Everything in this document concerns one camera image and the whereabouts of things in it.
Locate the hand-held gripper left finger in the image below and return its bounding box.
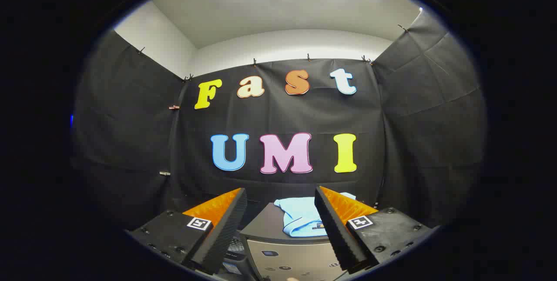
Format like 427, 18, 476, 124
125, 187, 248, 275

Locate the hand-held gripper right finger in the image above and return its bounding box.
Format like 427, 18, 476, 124
314, 186, 436, 274

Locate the grey washing machine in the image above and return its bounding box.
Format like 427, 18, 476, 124
220, 234, 262, 281

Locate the light blue button shirt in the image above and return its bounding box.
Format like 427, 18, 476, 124
274, 192, 357, 238

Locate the grey cabinet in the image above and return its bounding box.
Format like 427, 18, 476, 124
240, 202, 349, 281

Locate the black backdrop cloth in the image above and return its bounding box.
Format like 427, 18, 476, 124
72, 9, 487, 229

